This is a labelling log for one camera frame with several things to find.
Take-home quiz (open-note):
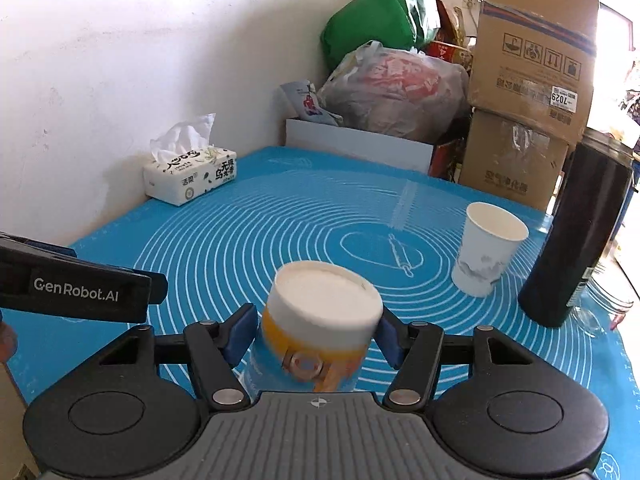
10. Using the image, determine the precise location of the plain cardboard box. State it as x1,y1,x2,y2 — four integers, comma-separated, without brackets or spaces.
457,107,577,212

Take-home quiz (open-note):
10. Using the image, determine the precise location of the green bag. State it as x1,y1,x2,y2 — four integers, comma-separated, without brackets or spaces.
321,0,442,69

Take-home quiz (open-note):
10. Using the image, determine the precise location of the yellow and blue printed cup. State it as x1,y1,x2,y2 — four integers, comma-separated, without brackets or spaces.
247,260,385,395

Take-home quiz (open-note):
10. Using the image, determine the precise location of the person's left hand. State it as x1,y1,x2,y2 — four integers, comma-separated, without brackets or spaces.
0,323,19,361

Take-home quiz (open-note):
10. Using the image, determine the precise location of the white printed paper bag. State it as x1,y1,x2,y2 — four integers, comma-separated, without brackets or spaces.
278,81,344,127

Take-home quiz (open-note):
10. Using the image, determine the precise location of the flat white box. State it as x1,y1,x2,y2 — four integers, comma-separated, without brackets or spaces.
284,117,436,176

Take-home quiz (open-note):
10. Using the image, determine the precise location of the clear glass jar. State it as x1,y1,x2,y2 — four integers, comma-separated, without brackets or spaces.
570,269,636,337

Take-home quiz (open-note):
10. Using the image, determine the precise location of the blue silicone baking mat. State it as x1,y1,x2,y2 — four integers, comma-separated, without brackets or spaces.
9,146,640,480

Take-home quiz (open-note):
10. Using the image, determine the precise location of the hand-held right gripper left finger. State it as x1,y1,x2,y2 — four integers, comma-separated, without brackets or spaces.
95,303,260,410

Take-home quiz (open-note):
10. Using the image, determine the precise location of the white tissue pack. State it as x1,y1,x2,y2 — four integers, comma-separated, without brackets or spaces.
143,113,239,206

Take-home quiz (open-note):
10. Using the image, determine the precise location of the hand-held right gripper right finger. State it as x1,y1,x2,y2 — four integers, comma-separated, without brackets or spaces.
374,307,539,409

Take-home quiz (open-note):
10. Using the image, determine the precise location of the grey plastic bag red print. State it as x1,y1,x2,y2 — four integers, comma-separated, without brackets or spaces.
317,41,471,144

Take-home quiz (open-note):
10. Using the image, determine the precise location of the red gift box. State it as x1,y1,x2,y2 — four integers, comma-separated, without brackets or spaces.
424,40,474,64

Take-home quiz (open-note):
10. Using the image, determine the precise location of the black thermos bottle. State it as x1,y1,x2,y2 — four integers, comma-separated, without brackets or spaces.
517,127,635,330

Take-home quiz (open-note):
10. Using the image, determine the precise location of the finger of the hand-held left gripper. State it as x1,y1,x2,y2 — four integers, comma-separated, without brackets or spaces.
148,272,169,306

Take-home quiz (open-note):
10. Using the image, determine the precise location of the white paper cup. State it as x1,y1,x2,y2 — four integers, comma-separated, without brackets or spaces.
451,202,530,299

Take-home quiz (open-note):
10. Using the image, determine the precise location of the large cardboard box blue stripe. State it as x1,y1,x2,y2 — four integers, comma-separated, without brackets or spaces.
467,0,600,145

